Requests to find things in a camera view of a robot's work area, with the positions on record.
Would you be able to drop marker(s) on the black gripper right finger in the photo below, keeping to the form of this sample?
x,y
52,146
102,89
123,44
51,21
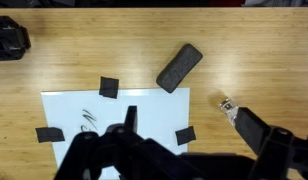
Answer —
x,y
277,149

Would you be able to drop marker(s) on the black tape square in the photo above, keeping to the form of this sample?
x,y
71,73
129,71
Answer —
x,y
49,134
109,87
185,136

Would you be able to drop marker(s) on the black tape square left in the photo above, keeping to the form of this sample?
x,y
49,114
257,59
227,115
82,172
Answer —
x,y
49,134

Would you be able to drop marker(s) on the dark grey whiteboard eraser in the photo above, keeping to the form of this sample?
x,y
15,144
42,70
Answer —
x,y
178,68

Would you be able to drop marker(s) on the white whiteboard sheet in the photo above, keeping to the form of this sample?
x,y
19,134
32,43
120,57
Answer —
x,y
159,114

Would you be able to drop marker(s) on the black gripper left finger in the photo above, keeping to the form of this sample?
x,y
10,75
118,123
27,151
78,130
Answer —
x,y
132,156

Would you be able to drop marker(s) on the black tape square right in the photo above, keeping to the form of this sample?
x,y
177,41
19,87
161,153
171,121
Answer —
x,y
185,136

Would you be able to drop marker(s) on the black tape square top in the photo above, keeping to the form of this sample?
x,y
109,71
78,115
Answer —
x,y
109,87

